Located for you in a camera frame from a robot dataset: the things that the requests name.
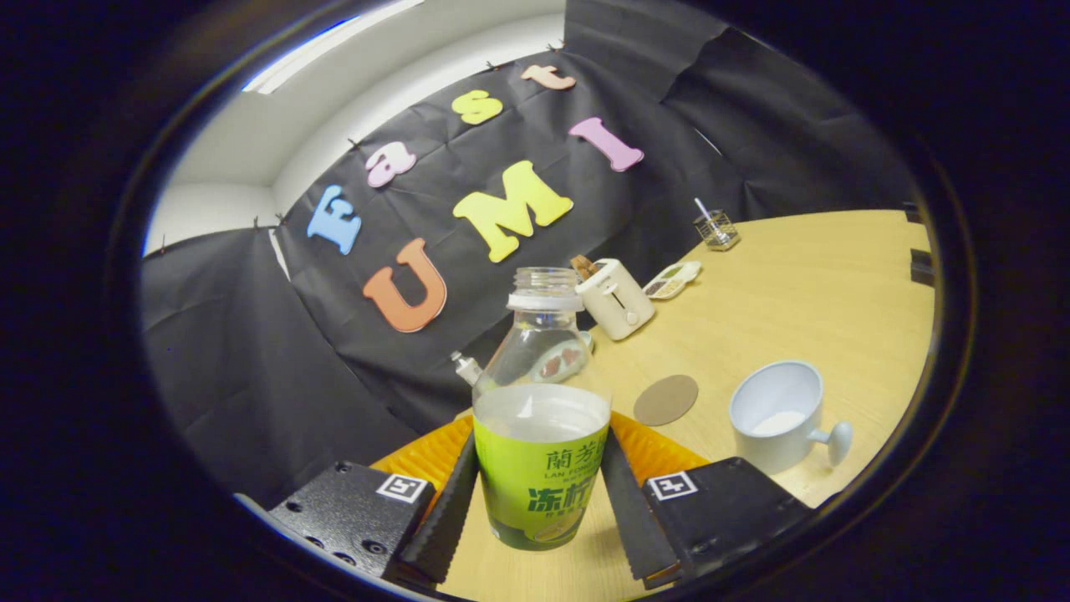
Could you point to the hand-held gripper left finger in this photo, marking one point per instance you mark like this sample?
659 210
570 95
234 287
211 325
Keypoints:
447 518

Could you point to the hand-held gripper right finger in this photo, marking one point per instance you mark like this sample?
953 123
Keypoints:
627 518

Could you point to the green label juice bottle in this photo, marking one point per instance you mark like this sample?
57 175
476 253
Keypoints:
539 477

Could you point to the round brown coaster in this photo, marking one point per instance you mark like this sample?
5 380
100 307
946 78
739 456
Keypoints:
665 400

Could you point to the pale blue cup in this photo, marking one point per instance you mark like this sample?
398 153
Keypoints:
765 447

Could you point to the slim white drink bottle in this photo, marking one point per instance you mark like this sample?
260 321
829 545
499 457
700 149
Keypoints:
468 368

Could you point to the pale green plate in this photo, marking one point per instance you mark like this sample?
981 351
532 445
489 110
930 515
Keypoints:
588 340

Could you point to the cream toaster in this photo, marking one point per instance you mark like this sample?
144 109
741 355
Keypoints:
619 301

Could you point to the white snack tray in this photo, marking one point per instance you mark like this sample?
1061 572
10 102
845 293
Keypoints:
673 280

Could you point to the brown toast slice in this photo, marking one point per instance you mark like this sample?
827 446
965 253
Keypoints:
583 266

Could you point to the wooden table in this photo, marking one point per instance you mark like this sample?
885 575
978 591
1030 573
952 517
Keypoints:
777 309

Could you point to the white straw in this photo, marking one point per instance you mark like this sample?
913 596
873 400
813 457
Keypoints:
702 207

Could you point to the black table clamp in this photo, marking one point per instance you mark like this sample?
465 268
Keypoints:
921 267

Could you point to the ceiling light panel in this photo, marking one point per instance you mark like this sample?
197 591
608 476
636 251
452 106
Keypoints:
318 46

